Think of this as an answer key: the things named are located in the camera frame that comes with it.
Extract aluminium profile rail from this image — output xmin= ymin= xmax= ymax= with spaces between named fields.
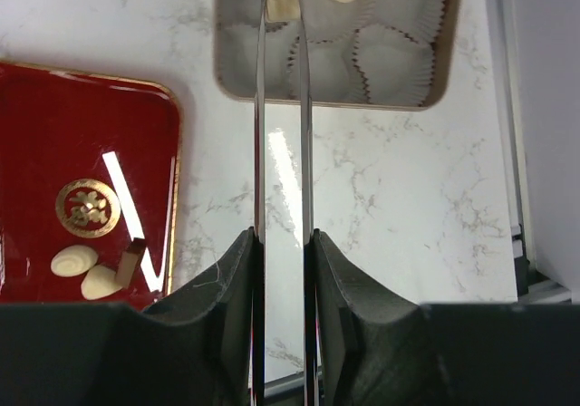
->
xmin=486 ymin=0 xmax=572 ymax=304

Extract steel kitchen tongs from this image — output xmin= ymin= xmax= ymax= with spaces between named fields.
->
xmin=251 ymin=0 xmax=319 ymax=405

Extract cream heart chocolate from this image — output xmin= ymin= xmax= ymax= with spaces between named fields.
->
xmin=81 ymin=265 xmax=121 ymax=300

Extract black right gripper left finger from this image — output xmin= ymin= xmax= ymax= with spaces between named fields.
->
xmin=1 ymin=230 xmax=257 ymax=405

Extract brown rectangular chocolate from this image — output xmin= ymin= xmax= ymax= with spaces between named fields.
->
xmin=114 ymin=237 xmax=147 ymax=289

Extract gold chocolate box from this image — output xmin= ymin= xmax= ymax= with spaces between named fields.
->
xmin=215 ymin=0 xmax=460 ymax=111

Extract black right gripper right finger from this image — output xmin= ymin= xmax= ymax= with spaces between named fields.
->
xmin=312 ymin=231 xmax=579 ymax=405

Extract cream oval chocolate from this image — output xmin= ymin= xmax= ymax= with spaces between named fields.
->
xmin=50 ymin=245 xmax=98 ymax=277

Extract red lacquer tray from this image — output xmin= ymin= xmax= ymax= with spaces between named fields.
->
xmin=1 ymin=62 xmax=182 ymax=309

